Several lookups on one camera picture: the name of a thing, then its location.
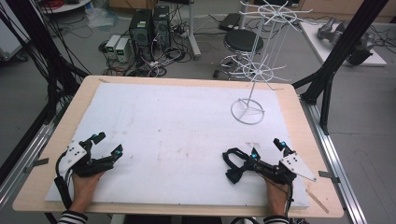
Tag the white side table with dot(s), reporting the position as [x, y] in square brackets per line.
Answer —
[323, 46]

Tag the clear plastic bag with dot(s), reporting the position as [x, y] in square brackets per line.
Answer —
[101, 17]

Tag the grey metal bracket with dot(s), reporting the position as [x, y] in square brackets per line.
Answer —
[36, 164]
[328, 176]

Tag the white round table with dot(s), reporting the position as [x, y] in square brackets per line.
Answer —
[67, 5]

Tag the aluminium rail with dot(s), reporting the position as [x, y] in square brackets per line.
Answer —
[28, 155]
[336, 161]

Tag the person's left striped sleeve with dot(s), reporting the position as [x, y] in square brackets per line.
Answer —
[72, 217]

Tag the grey equipment case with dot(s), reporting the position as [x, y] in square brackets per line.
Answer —
[11, 43]

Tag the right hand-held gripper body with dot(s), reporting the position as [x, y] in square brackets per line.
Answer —
[295, 165]

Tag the white foam board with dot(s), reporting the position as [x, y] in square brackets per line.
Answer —
[174, 133]

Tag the grey robot part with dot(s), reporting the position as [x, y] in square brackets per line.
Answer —
[330, 31]

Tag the person's right hand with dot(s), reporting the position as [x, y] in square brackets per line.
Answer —
[277, 196]

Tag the person's left hand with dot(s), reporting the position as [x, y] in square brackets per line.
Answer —
[83, 189]

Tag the white power supply box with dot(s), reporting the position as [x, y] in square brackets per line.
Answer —
[112, 45]
[122, 49]

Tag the flat black box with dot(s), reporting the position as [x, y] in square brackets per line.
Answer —
[229, 21]

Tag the grey metal stand leg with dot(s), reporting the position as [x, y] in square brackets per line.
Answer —
[193, 31]

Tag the black metal frame post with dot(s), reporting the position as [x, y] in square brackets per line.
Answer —
[339, 53]
[37, 46]

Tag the dark robot part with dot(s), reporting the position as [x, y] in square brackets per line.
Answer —
[361, 51]

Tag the black fabric hair band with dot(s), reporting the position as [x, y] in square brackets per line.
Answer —
[235, 176]

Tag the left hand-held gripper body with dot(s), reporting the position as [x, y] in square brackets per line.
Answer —
[74, 154]

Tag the black round stool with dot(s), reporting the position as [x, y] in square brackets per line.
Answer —
[243, 40]

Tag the thin wooden stick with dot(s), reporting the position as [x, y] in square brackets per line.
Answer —
[317, 201]

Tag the person's right striped sleeve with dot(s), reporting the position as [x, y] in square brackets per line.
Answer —
[276, 220]

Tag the person's striped sleeve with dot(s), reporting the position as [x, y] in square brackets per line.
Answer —
[72, 217]
[276, 220]

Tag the black computer tower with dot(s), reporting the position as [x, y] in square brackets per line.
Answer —
[162, 26]
[140, 31]

